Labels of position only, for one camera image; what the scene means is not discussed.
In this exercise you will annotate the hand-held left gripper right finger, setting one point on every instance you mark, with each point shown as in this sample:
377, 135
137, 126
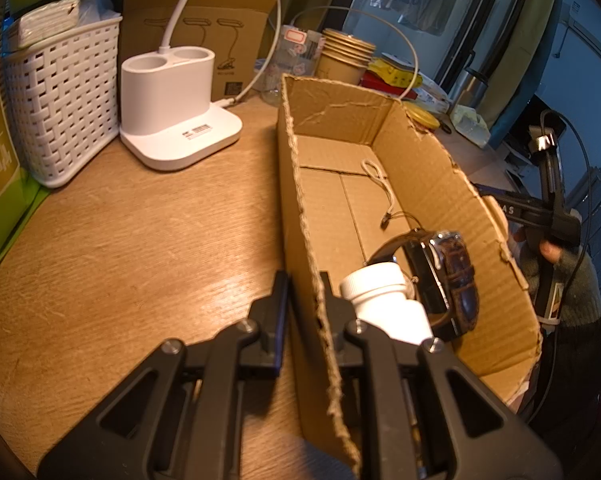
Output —
338, 320

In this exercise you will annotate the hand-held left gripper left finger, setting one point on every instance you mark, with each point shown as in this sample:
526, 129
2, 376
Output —
280, 310

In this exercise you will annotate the white pill bottle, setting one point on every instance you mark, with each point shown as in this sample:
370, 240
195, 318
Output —
380, 300

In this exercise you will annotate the cardboard box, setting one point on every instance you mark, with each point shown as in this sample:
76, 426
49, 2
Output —
330, 210

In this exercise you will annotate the red can with yellow lid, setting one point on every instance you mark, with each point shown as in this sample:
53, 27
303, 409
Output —
423, 119

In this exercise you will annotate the person's right hand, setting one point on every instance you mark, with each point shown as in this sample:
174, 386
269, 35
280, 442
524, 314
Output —
575, 285

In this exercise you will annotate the pale yellow tissue pack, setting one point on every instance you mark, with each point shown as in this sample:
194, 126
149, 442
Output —
469, 125

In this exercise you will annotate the steel thermos flask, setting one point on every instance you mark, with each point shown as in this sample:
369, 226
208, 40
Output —
470, 87

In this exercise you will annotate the white flat packets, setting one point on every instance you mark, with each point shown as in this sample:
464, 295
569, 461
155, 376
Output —
433, 97

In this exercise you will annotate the yellow green curtain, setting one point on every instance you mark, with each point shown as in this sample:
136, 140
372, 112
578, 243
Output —
525, 35

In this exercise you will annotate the white air conditioner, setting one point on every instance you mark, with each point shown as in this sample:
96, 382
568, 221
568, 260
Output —
588, 35

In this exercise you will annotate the yellow snack packet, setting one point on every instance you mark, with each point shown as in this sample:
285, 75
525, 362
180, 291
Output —
395, 72

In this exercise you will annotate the red flat packet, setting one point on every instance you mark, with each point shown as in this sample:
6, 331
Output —
375, 84

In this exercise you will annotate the white desk lamp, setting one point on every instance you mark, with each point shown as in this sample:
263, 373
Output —
165, 90

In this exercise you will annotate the clear plastic jar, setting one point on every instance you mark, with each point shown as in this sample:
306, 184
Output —
293, 60

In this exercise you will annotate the stack of brown paper cups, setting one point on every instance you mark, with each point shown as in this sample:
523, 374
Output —
340, 62

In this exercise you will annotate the white woven plastic basket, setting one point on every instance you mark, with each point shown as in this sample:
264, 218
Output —
65, 110

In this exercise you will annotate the brown cardboard lamp packaging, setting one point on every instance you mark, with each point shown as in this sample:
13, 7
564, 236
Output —
240, 0

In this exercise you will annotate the clear plastic bag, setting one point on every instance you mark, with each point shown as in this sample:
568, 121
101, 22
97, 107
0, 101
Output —
98, 2

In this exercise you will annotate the white tissue pack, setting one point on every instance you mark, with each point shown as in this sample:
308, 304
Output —
43, 25

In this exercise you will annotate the black sliding door frame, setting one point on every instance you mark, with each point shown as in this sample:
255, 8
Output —
485, 10

